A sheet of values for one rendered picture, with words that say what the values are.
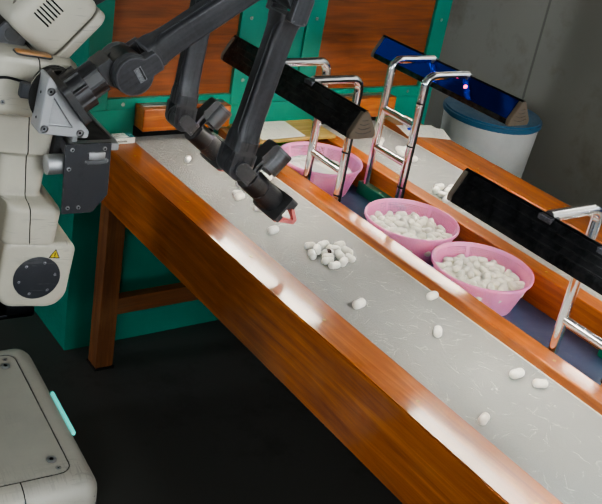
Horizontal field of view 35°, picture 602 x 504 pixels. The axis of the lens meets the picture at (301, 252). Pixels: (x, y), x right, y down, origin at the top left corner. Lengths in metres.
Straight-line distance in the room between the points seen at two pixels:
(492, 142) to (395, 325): 2.33
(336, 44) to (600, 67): 1.79
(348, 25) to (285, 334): 1.42
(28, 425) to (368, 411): 0.92
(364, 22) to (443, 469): 1.87
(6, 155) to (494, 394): 1.12
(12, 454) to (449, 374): 1.04
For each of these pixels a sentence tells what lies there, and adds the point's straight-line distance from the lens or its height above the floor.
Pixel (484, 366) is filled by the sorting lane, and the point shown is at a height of 0.74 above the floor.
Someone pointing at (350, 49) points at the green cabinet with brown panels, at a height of 1.01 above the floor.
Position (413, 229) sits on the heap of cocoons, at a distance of 2.64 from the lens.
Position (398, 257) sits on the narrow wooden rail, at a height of 0.76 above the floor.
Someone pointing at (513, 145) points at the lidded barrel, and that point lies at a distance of 4.43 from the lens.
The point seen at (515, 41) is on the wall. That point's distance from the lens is 5.10.
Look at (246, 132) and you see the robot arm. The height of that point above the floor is 1.10.
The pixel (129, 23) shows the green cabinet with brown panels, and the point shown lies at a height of 1.09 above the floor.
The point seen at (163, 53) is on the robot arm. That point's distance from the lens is 1.90.
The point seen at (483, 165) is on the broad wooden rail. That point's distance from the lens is 3.20.
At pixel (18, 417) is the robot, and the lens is 2.49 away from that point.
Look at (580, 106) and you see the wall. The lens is 4.79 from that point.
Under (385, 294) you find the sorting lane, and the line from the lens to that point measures 2.27.
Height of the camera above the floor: 1.79
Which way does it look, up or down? 26 degrees down
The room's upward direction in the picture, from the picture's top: 11 degrees clockwise
